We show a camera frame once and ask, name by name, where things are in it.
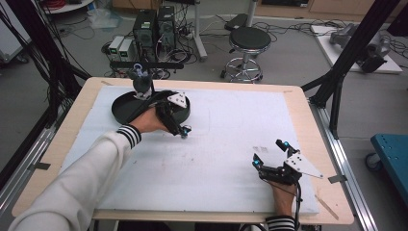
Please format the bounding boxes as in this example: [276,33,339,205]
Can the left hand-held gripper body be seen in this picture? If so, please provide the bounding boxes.
[150,90,189,117]

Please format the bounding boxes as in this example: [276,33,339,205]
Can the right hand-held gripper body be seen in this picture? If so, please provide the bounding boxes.
[258,151,324,187]

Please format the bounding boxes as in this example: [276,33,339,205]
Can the black oval tray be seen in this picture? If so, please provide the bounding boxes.
[111,90,191,127]

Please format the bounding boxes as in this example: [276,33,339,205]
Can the person's left hand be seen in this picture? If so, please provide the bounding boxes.
[129,107,169,135]

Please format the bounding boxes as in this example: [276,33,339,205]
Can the person's right hand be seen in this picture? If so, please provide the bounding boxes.
[268,180,298,218]

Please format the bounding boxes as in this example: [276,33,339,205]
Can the grey tape strip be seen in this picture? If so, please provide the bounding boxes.
[327,174,348,185]
[27,162,52,171]

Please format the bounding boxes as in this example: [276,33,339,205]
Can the black T-shaped stand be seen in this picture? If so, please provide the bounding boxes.
[110,61,185,94]

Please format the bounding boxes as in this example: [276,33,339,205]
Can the white foam mat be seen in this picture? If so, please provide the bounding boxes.
[59,86,320,216]

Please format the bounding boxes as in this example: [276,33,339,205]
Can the thin wooden stick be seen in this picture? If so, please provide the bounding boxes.
[314,193,340,221]

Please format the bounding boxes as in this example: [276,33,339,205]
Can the white desk leg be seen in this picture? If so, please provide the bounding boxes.
[245,0,260,29]
[191,0,209,63]

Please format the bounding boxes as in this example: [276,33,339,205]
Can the white power supply box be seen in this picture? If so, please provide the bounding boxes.
[108,36,125,62]
[117,38,138,63]

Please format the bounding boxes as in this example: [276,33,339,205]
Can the black computer tower green label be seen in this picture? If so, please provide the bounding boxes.
[132,9,159,63]

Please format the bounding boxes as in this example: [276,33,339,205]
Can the blue cart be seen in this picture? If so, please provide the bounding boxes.
[365,133,408,206]

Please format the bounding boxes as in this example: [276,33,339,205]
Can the black round stool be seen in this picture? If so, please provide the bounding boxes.
[219,26,272,84]

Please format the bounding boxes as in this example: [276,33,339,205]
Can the black flat floor device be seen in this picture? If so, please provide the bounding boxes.
[223,13,249,32]

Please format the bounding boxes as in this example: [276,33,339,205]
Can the white floor board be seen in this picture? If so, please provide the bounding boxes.
[310,24,403,75]

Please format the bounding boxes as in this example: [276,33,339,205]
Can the clear plastic bag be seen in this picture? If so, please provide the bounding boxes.
[87,8,123,31]

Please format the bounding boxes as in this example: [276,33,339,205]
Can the grey robot parts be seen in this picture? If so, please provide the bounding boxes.
[328,22,392,74]

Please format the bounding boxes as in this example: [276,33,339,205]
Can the round white table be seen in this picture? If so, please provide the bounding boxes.
[41,0,96,15]

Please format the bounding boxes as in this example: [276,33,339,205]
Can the white cabinet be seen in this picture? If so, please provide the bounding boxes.
[0,0,32,64]

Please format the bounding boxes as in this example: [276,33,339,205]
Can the thick black left gripper cable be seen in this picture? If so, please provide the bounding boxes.
[123,92,167,125]

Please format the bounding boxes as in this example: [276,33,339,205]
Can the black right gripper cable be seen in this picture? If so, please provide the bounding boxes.
[292,180,304,231]

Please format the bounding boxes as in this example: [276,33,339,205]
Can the aluminium rail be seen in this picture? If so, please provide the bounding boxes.
[308,98,380,231]
[0,97,75,215]

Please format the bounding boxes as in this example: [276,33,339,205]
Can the bundle of floor cables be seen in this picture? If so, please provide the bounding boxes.
[252,18,348,39]

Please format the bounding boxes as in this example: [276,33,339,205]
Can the black frame strut with cables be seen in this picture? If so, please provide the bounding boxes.
[0,0,91,129]

